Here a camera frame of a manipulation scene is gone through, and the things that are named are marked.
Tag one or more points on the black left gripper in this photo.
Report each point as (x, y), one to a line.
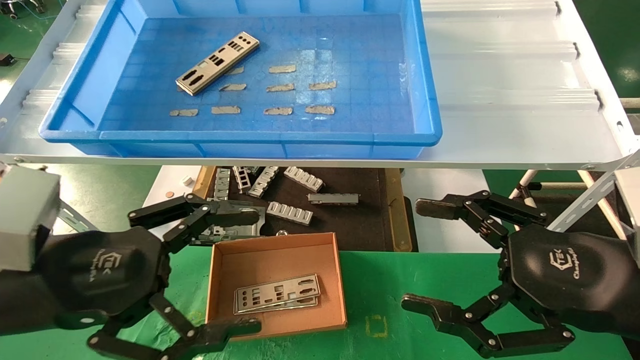
(95, 275)

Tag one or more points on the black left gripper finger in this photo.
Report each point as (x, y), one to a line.
(237, 218)

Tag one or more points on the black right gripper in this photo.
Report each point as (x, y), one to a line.
(575, 275)

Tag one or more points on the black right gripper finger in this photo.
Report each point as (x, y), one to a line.
(430, 307)
(440, 206)

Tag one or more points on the silver metal I/O shield plate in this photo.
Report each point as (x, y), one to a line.
(229, 60)
(300, 303)
(292, 290)

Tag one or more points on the brown cardboard box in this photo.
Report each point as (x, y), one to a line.
(275, 260)

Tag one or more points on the blue plastic tray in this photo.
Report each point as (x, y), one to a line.
(350, 75)

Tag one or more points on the small black box device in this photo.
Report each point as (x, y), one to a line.
(6, 60)

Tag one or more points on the large flat grey metal plate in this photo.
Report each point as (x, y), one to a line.
(245, 232)

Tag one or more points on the green cloth mat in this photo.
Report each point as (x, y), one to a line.
(380, 280)

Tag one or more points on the small white cylinder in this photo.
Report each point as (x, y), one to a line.
(187, 180)

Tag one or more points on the beige diagonal shelf strut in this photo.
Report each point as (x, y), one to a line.
(612, 220)

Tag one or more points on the perforated grey shelf brace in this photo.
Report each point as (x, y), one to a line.
(77, 219)
(590, 197)

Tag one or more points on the grey metal bar part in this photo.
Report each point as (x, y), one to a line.
(333, 198)

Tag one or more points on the white metal shelf board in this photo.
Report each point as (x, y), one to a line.
(500, 75)

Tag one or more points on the white horizontal tube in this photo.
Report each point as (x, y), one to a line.
(631, 102)

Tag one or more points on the black wheeled chair base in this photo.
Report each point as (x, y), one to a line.
(11, 14)

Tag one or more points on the grey slotted metal bracket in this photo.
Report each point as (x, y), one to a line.
(222, 182)
(263, 181)
(289, 212)
(241, 178)
(303, 178)

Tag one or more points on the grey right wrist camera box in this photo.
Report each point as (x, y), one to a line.
(631, 210)

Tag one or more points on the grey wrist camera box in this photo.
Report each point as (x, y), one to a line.
(631, 210)
(22, 220)

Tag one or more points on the white pipe rack frame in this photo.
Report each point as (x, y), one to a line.
(525, 180)

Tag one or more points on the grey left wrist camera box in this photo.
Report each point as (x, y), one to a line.
(22, 220)

